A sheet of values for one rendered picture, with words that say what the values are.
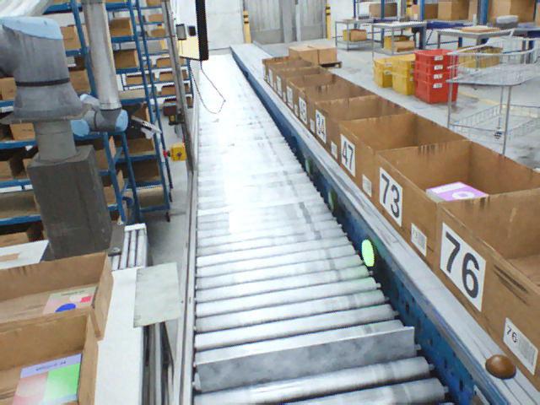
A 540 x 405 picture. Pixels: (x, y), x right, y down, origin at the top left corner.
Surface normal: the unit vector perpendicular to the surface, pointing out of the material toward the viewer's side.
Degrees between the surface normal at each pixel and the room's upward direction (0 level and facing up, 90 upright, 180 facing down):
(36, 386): 0
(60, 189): 90
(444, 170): 89
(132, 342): 0
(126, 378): 0
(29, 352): 88
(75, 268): 90
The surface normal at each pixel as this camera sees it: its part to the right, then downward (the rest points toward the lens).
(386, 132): 0.14, 0.36
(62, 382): -0.09, -0.92
